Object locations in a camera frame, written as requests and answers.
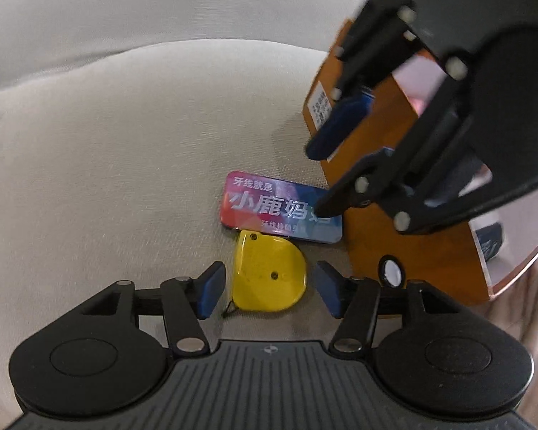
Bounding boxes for yellow tape measure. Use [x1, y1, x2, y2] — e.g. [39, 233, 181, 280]
[224, 229, 308, 320]

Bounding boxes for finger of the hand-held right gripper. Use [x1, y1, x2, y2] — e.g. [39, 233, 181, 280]
[305, 2, 471, 162]
[313, 76, 494, 236]

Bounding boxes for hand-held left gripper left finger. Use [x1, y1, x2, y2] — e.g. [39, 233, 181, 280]
[72, 260, 227, 358]

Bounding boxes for red blue floss box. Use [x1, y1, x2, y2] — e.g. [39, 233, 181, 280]
[218, 171, 344, 245]

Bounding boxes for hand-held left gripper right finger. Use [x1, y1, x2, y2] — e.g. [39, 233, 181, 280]
[313, 260, 467, 358]

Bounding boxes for orange cardboard box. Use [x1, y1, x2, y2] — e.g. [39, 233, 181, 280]
[302, 18, 538, 319]

